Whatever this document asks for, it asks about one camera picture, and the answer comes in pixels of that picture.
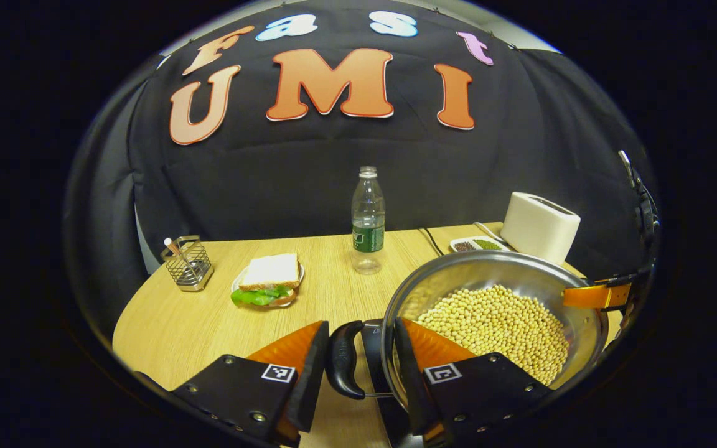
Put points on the white toaster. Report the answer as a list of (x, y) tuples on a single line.
[(539, 227)]

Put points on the pink straw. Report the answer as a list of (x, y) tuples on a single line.
[(175, 250)]

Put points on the black backdrop cloth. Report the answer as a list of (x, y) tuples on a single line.
[(520, 162)]

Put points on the pile of soybeans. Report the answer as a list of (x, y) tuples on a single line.
[(501, 323)]

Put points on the clear plastic water bottle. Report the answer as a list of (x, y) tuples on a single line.
[(368, 218)]

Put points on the white divided dish of grains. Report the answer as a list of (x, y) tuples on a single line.
[(477, 244)]

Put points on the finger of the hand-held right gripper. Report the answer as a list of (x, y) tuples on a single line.
[(595, 297)]

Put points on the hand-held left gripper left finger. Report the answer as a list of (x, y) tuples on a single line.
[(312, 379)]

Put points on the black induction cooktop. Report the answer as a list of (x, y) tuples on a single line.
[(386, 423)]

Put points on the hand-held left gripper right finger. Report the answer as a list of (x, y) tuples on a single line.
[(411, 386)]

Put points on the sandwich with lettuce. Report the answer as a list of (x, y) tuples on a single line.
[(268, 274)]

